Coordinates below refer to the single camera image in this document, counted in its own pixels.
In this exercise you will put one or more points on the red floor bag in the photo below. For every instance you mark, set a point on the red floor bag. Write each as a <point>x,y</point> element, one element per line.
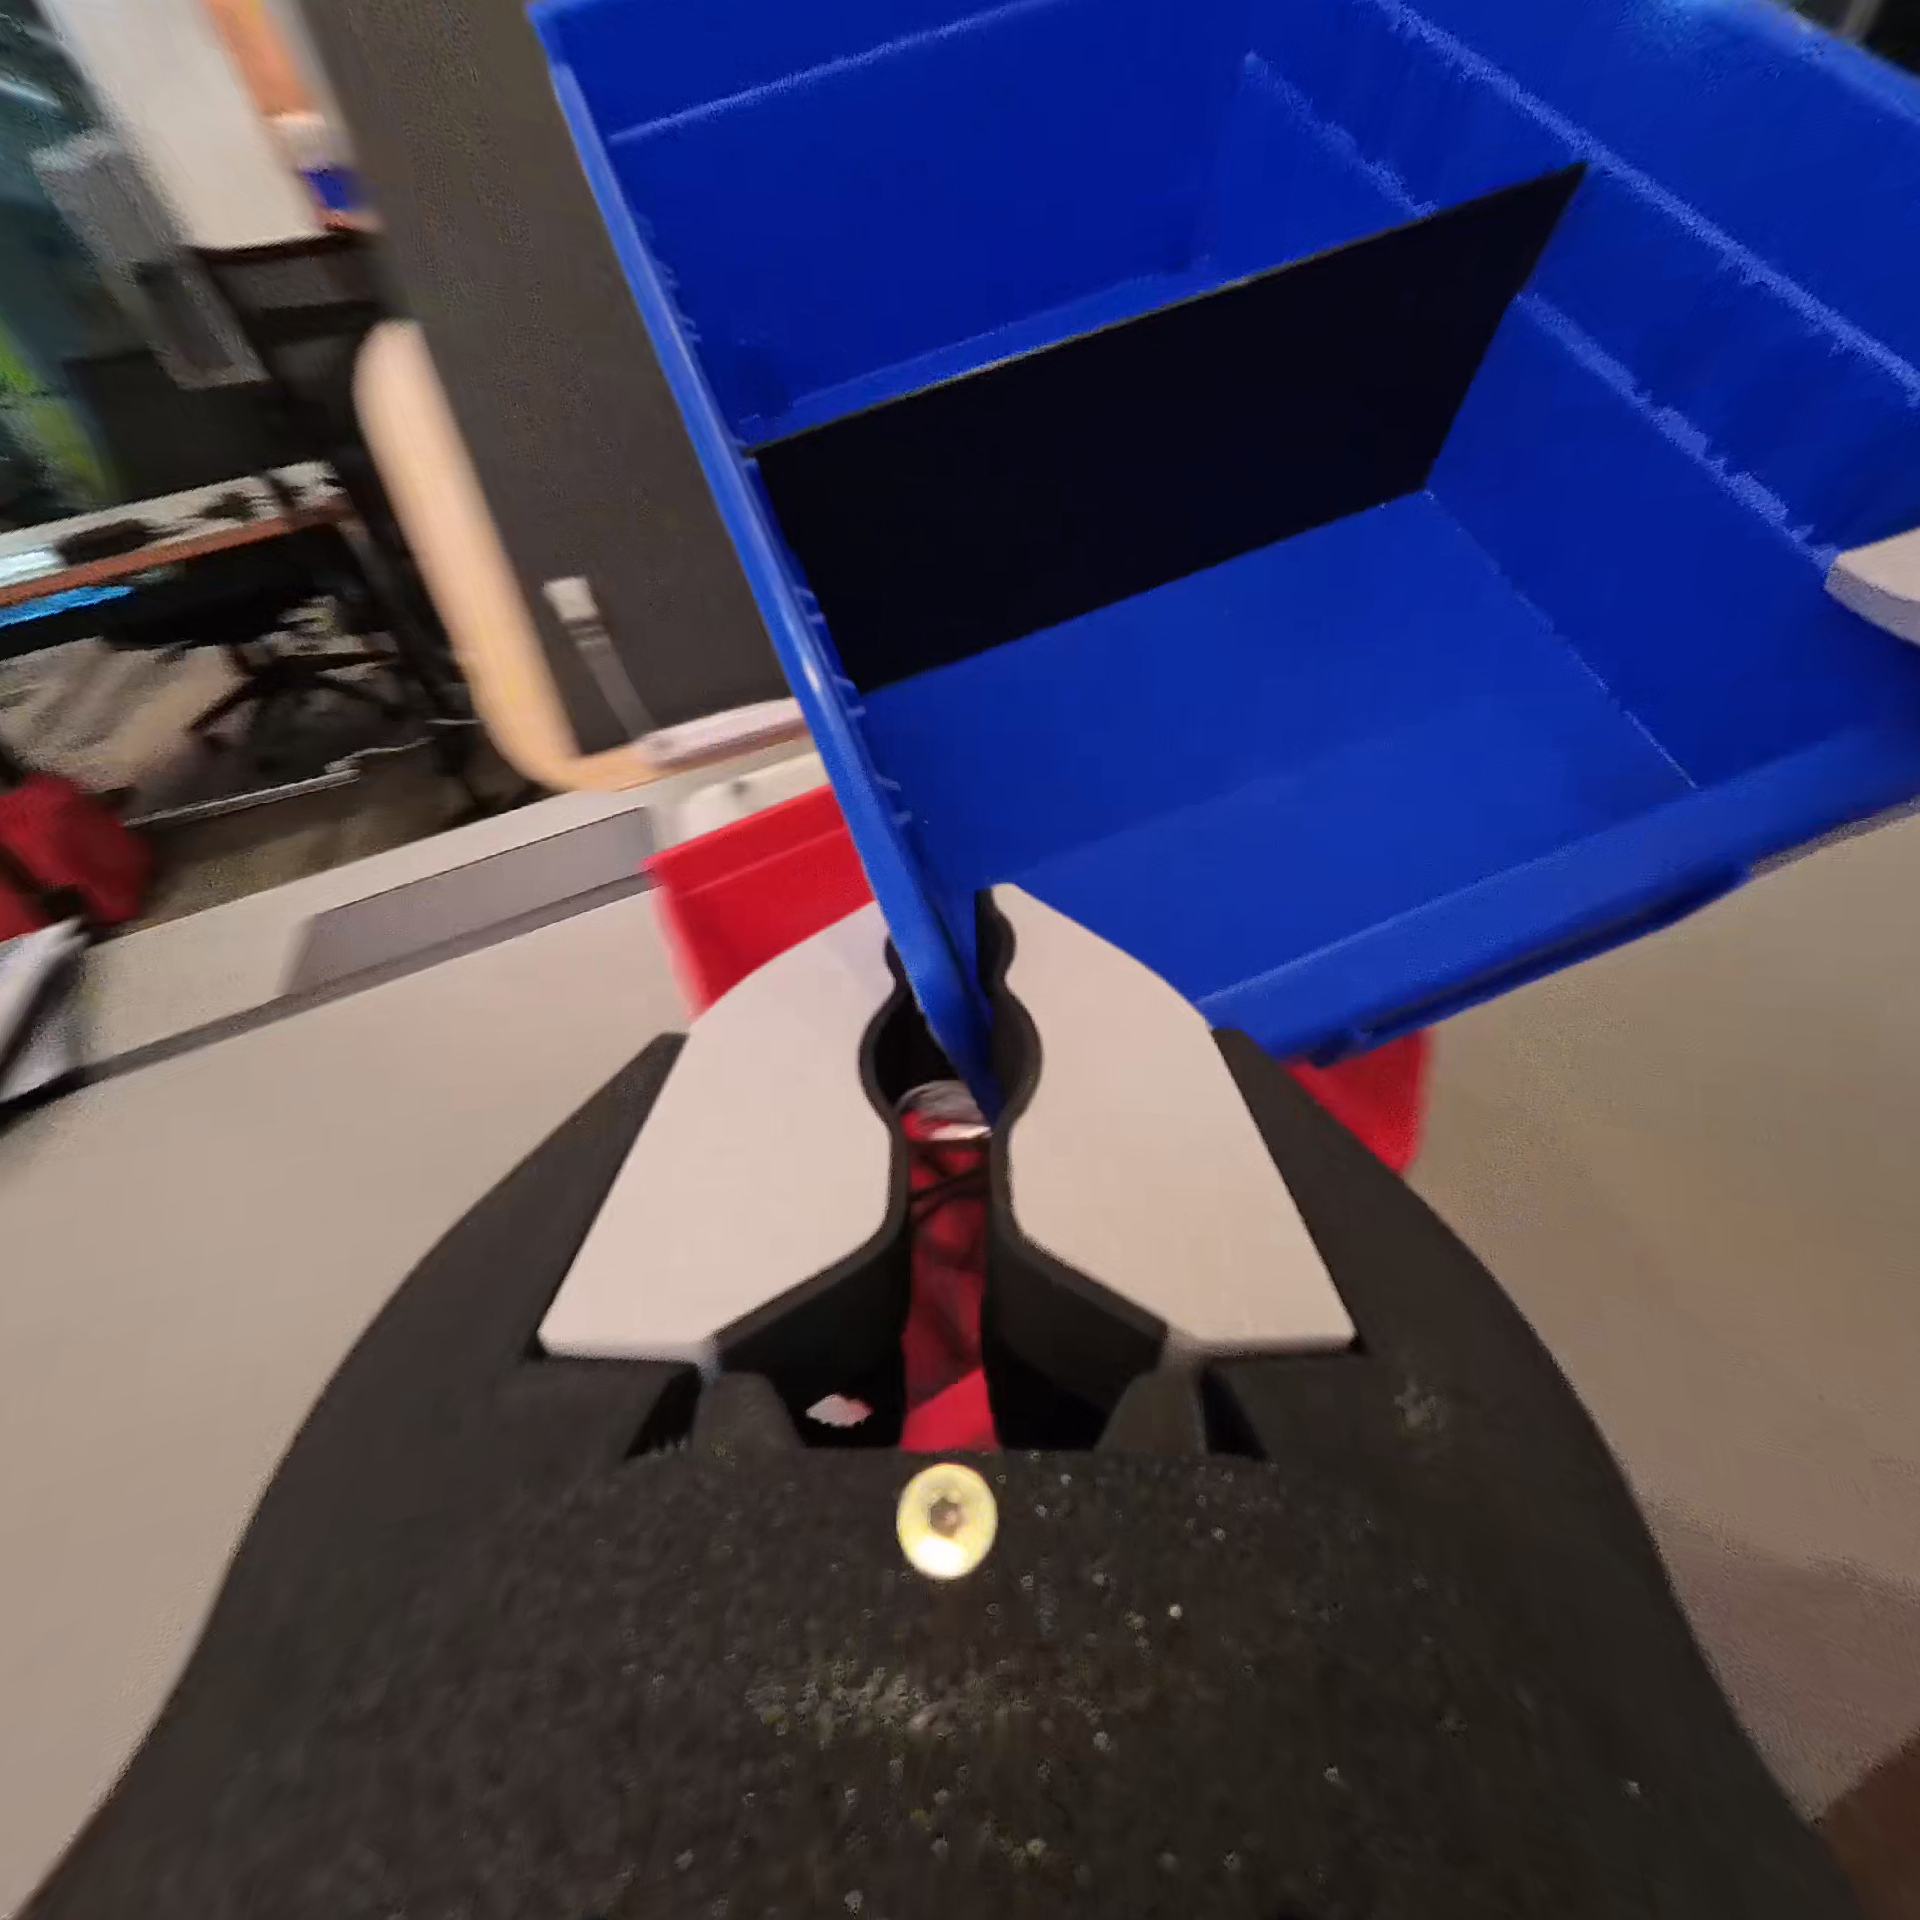
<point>67,852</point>

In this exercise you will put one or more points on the blue plastic bin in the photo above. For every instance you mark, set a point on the blue plastic bin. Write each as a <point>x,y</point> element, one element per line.
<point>1351,751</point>

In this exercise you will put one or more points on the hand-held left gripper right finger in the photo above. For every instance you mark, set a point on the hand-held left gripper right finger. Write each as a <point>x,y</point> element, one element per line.
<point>1178,1200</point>

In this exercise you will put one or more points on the grey pouch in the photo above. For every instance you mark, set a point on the grey pouch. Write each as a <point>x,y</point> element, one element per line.
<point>38,1006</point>

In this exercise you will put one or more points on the grey desk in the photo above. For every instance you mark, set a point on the grey desk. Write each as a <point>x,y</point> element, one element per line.
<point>1680,1261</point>

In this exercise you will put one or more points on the red plastic bin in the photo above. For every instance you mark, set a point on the red plastic bin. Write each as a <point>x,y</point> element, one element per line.
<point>750,886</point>

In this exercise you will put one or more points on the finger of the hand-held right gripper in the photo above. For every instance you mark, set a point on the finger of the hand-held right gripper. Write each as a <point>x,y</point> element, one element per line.
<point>1883,578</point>

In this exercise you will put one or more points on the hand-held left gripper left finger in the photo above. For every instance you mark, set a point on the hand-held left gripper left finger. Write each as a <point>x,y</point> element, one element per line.
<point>729,1200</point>

